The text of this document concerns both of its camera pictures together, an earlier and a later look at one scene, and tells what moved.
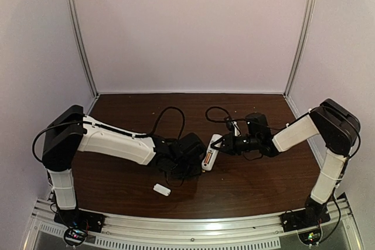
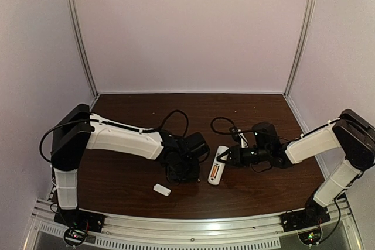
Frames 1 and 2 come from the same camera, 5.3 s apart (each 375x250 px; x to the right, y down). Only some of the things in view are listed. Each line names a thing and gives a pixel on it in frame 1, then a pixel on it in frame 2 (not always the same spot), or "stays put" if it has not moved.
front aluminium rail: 198,230 stays put
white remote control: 210,157 to 218,167
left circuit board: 74,236 stays put
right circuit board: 310,237 stays put
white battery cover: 164,190 stays put
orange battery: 208,157 to 214,171
